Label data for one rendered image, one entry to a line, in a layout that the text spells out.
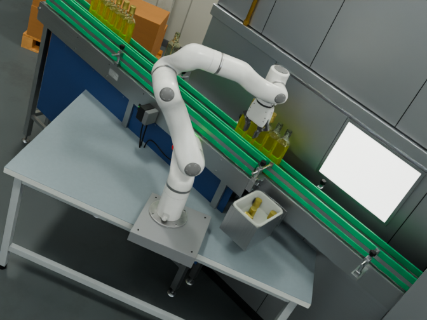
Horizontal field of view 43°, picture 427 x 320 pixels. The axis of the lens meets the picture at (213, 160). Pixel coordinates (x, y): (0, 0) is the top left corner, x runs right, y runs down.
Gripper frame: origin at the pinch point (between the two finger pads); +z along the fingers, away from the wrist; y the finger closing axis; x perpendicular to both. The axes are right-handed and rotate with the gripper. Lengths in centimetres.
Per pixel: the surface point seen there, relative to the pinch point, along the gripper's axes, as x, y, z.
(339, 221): -26, -49, 24
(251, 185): -14.5, -6.5, 33.2
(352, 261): -24, -65, 36
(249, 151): -23.7, 7.0, 24.7
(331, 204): -33, -40, 24
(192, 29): -257, 234, 105
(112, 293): 27, 19, 117
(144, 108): -8, 66, 35
